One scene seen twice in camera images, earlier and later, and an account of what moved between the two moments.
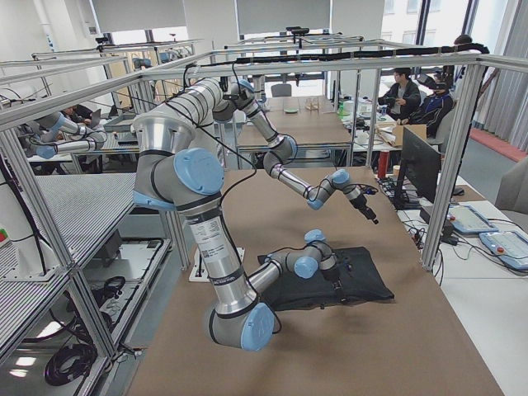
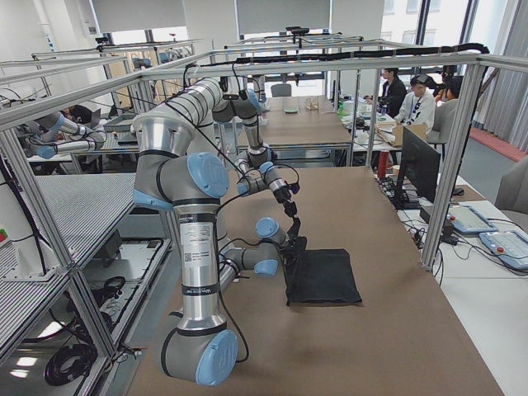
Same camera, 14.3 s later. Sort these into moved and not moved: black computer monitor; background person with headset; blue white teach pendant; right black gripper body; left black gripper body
Moved: left black gripper body; background person with headset; right black gripper body
Not moved: blue white teach pendant; black computer monitor
